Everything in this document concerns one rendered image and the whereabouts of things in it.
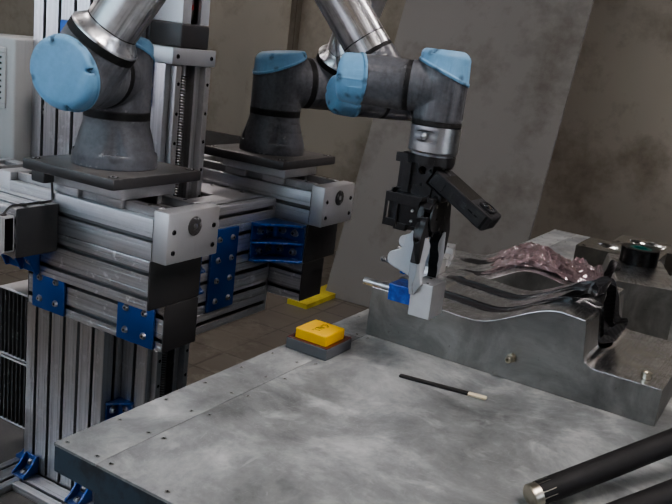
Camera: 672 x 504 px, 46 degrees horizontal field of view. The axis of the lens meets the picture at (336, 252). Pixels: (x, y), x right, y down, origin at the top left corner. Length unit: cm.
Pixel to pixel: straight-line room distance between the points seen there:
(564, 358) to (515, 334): 8
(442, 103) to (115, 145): 59
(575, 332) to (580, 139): 335
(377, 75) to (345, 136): 397
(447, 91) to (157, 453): 63
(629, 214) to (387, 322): 326
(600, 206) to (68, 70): 365
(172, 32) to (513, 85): 272
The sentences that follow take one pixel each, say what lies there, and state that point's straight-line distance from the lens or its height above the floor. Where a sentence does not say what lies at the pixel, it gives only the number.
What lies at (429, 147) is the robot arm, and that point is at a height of 116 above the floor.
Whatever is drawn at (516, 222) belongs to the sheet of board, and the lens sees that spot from 399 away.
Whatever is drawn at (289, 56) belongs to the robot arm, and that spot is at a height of 126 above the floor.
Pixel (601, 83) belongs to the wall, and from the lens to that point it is 457.
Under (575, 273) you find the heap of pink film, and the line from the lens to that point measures 173.
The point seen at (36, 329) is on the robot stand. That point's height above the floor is 59.
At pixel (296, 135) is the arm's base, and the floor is 109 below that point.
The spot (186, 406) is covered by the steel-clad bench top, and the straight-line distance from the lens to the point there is 111.
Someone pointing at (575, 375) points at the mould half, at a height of 84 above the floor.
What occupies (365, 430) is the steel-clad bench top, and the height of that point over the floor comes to 80.
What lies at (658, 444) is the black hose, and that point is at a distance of 108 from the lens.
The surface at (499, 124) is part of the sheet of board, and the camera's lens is 413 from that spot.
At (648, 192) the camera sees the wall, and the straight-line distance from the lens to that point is 454.
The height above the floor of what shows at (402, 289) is 94.
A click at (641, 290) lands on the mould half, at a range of 169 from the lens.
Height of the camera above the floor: 129
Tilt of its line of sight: 14 degrees down
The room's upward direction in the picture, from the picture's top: 7 degrees clockwise
